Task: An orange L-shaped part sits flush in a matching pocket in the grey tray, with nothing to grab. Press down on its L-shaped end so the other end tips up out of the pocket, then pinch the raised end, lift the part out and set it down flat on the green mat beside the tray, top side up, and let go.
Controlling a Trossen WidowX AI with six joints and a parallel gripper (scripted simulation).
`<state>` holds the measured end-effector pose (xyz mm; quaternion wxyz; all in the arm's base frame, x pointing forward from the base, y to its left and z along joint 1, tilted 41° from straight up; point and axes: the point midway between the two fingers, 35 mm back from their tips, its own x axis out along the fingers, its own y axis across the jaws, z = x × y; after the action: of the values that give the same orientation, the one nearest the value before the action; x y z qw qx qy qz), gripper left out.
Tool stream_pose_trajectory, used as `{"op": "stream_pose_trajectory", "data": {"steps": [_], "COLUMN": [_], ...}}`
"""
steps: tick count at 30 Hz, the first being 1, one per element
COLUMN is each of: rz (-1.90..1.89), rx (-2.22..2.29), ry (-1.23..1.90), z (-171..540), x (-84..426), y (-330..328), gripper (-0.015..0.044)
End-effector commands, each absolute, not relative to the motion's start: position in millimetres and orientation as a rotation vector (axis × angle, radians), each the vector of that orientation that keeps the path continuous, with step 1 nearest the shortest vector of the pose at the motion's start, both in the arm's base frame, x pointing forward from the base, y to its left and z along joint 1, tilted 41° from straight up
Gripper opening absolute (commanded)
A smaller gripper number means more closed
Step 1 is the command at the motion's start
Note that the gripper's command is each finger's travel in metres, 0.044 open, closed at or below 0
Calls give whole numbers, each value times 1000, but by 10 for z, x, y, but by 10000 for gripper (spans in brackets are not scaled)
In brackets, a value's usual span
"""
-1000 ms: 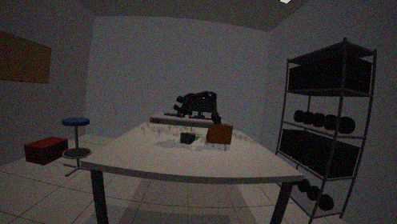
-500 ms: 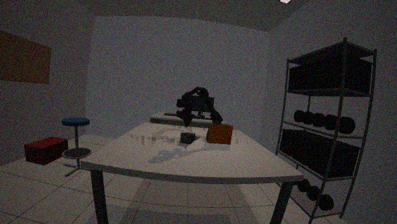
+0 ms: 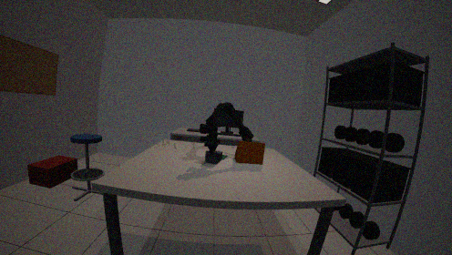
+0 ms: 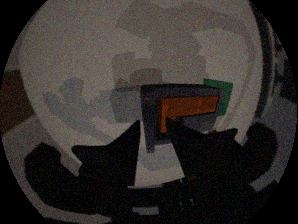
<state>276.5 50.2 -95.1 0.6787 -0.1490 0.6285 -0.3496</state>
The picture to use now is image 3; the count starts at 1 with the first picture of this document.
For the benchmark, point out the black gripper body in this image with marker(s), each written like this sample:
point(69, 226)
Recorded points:
point(212, 141)

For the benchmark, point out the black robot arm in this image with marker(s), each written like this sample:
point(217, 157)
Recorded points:
point(228, 108)

